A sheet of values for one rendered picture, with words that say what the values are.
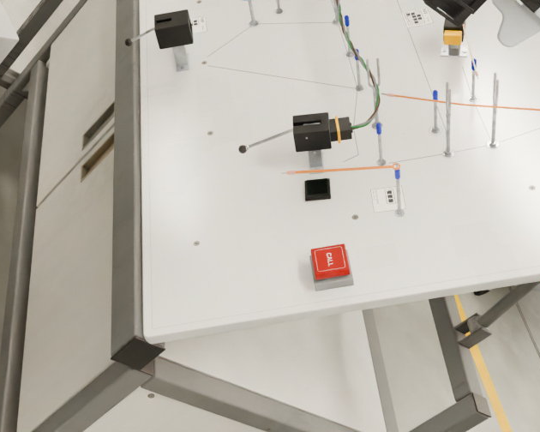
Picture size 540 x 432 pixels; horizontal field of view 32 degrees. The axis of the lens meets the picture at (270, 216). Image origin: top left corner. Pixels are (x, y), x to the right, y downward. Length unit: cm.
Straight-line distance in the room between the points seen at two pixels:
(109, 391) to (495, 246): 61
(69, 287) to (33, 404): 21
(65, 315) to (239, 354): 32
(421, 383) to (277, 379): 197
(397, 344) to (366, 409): 182
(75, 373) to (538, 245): 75
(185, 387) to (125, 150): 43
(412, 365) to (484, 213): 218
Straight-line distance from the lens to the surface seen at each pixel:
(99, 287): 163
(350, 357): 184
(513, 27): 100
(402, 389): 347
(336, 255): 137
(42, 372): 171
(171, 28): 171
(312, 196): 148
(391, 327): 363
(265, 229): 146
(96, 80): 206
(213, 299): 139
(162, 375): 147
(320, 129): 147
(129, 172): 161
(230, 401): 154
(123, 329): 142
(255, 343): 166
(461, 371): 172
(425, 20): 180
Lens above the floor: 178
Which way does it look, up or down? 31 degrees down
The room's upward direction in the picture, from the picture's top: 49 degrees clockwise
